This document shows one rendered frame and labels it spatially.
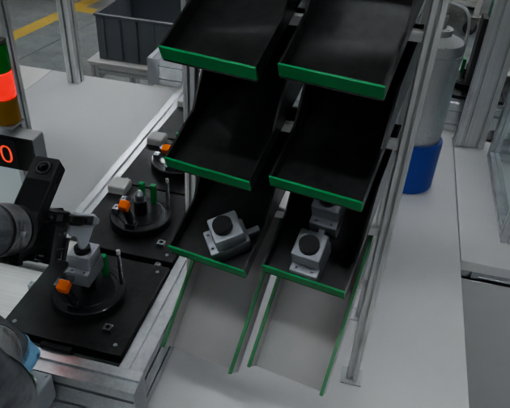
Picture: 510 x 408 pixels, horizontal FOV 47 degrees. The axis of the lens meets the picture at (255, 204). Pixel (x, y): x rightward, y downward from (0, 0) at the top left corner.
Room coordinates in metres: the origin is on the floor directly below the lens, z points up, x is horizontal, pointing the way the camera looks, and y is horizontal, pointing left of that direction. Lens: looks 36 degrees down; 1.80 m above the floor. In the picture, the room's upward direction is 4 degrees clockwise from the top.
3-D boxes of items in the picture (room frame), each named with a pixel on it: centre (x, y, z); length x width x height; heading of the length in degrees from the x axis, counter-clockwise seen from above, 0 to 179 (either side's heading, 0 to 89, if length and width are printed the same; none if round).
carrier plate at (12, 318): (0.80, 0.31, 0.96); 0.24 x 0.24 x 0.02; 78
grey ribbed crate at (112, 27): (2.94, 0.50, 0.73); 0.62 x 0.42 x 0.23; 78
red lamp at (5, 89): (0.96, 0.47, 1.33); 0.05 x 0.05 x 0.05
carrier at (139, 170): (1.29, 0.21, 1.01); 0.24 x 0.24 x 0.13; 78
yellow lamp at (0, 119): (0.96, 0.47, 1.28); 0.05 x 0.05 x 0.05
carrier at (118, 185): (1.05, 0.26, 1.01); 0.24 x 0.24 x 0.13; 78
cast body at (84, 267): (0.81, 0.31, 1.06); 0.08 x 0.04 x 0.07; 168
